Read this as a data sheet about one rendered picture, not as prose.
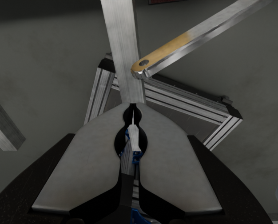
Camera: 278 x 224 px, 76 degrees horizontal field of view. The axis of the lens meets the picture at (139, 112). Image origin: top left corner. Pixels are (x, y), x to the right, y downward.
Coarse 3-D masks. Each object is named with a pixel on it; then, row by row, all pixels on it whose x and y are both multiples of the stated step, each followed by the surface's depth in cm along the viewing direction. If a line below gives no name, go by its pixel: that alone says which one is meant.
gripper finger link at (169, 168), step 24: (144, 120) 10; (168, 120) 10; (144, 144) 9; (168, 144) 8; (144, 168) 7; (168, 168) 7; (192, 168) 7; (144, 192) 7; (168, 192) 6; (192, 192) 6; (168, 216) 6
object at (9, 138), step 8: (0, 112) 31; (0, 120) 31; (8, 120) 32; (0, 128) 31; (8, 128) 32; (16, 128) 34; (0, 136) 32; (8, 136) 32; (16, 136) 34; (0, 144) 33; (8, 144) 33; (16, 144) 34
